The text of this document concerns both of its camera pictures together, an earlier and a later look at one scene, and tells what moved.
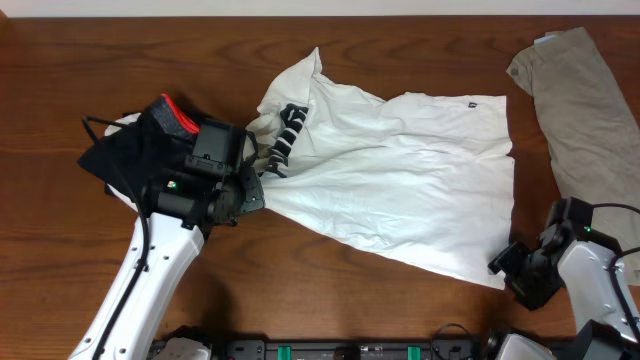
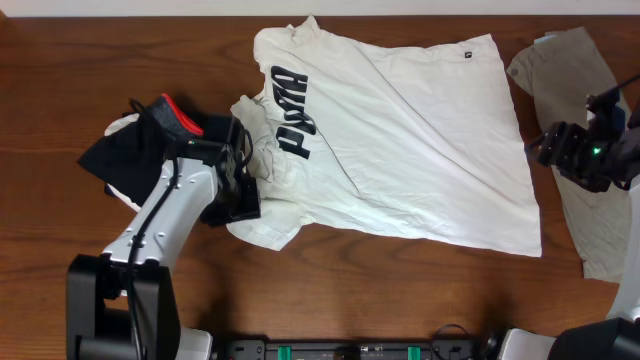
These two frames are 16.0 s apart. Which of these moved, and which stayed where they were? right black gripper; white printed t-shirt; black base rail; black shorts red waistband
Moved: white printed t-shirt; right black gripper
Stayed: black base rail; black shorts red waistband
